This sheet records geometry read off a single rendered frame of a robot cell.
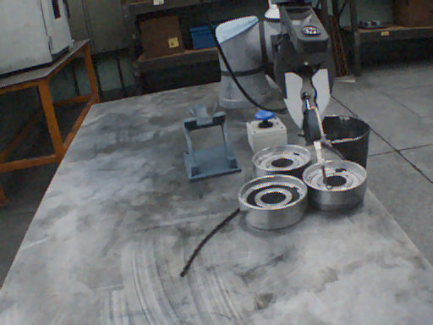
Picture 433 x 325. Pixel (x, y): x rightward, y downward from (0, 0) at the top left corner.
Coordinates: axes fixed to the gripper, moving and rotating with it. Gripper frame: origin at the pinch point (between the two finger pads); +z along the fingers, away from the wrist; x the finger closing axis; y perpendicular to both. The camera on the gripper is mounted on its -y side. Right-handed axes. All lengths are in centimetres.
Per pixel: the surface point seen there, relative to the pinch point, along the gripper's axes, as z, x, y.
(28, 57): -24, 118, 202
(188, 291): 15.9, 21.7, -17.9
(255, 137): 6.1, 6.4, 19.3
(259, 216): 11.3, 10.6, -7.6
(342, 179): 10.3, -4.6, -0.5
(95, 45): -28, 108, 374
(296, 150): 7.6, 0.2, 11.2
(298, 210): 11.4, 4.7, -7.6
